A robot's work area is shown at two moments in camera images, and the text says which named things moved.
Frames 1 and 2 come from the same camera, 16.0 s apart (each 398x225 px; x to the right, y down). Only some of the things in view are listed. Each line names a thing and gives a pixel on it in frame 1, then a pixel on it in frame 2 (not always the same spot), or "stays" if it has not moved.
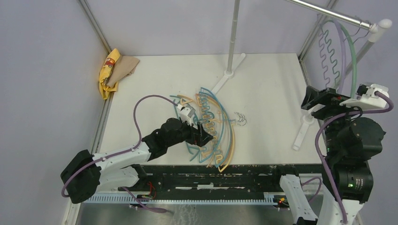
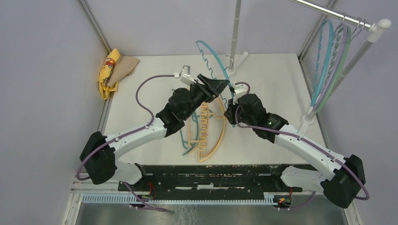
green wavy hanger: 325,26 to 340,70
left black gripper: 200,138 to 212,88
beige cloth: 124,66 stays
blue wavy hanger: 219,122 to 314,98
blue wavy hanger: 216,118 to 214,51
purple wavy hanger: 324,62 to 336,63
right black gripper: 328,95 to 230,111
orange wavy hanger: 212,130 to 204,122
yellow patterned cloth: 105,72 stays
